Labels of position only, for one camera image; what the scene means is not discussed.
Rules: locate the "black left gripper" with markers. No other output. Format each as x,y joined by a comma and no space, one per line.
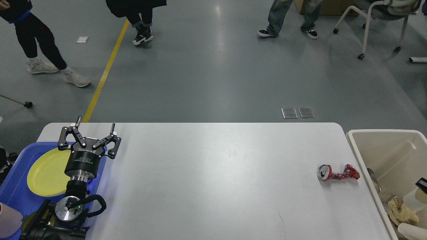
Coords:
85,161

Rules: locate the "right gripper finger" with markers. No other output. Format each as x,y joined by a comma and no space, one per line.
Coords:
422,184

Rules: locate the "white paper cup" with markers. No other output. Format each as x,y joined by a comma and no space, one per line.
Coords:
412,232
416,200

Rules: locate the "brown paper ball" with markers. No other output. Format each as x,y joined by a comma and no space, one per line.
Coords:
399,213

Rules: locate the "yellow plate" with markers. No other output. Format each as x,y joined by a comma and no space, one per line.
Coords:
47,173

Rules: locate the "grey mug yellow inside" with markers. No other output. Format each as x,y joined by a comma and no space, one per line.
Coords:
28,218

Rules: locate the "crushed red can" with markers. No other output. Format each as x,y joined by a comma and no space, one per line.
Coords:
325,173

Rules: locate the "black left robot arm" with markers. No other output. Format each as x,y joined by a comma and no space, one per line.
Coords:
64,219

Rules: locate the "beige plastic bin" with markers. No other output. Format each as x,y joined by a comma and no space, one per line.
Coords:
398,159

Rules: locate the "chair leg with caster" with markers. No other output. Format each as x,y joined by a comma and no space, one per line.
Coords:
26,104

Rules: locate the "blue plastic tray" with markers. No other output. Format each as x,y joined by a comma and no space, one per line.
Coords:
15,192

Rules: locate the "pink cup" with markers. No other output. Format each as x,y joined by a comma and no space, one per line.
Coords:
10,221

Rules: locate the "white paper on floor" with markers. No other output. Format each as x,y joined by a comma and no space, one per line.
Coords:
82,39

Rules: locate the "white bar on floor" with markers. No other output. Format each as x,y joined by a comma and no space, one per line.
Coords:
418,59

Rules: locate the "person in black leggings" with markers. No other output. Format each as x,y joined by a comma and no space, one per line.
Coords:
37,42

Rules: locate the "floor socket plate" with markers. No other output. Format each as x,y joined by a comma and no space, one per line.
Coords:
306,112
289,113

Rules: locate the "person in black clothes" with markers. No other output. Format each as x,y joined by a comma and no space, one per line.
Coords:
139,13

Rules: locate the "white office chair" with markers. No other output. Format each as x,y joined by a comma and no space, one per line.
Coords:
388,10

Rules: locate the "cardboard box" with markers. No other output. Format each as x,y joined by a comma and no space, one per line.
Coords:
329,7

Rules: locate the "person in blue jeans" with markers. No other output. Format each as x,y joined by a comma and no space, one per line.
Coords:
278,12

